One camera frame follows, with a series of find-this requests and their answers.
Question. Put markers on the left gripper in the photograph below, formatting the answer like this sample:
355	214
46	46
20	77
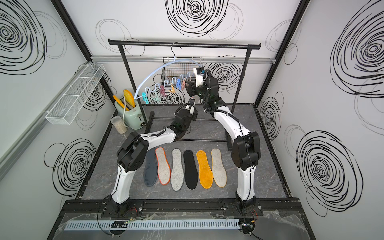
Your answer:
194	115

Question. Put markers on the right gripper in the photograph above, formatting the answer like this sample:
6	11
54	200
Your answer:
194	87

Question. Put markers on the grey black-backed insole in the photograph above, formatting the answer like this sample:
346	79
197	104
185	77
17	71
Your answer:
191	173

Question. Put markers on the grey orange-edged insole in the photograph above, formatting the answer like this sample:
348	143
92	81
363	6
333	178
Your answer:
164	170

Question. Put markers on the orange fuzzy insole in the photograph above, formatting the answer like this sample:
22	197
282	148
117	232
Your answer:
205	172
177	173

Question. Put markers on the grey felt yellow-edged insole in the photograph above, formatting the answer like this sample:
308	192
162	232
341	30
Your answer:
219	172

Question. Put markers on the dark grey felt insole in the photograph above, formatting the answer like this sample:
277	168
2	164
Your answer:
151	168

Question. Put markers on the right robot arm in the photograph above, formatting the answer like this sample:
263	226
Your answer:
246	150

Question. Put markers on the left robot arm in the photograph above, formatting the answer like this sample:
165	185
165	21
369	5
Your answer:
132	153

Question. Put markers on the blue clothespin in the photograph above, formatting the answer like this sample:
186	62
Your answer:
179	84

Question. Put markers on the tan clothespin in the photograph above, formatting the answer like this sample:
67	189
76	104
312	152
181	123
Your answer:
172	90

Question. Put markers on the purple clothespin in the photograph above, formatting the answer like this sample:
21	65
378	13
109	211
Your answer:
162	90

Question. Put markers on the mint green clothespin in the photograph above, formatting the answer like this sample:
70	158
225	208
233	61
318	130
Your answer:
154	98

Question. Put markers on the teal clothespin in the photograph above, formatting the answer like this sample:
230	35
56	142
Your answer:
145	98

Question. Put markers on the mint green toaster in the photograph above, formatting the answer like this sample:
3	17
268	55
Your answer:
133	118

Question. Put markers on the yellow toast slice leaning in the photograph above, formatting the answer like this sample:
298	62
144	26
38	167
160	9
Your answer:
120	103

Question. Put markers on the translucent plastic cup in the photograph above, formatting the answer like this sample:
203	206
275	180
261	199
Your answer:
119	125

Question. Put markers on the black wire wall basket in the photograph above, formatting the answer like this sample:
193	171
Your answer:
185	69

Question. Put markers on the white slotted cable duct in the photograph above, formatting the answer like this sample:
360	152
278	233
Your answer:
119	225

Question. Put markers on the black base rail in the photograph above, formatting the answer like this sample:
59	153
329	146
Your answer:
139	207

